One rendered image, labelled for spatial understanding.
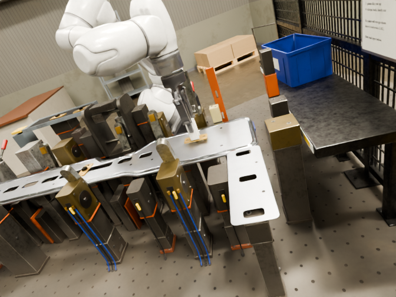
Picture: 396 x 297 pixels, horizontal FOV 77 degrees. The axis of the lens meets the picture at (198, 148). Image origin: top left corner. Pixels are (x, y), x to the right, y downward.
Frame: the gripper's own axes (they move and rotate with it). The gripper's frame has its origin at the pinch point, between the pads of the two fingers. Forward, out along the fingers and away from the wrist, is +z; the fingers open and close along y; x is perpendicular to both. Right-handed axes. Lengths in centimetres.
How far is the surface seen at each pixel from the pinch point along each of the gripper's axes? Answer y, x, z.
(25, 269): 20, -80, 31
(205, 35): -655, -34, 28
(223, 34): -671, 11, 42
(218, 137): 0.9, 7.8, 5.1
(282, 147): 16.9, 26.1, 4.9
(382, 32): 9, 54, -15
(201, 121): -13.1, 1.6, 3.2
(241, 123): -5.4, 16.6, 5.1
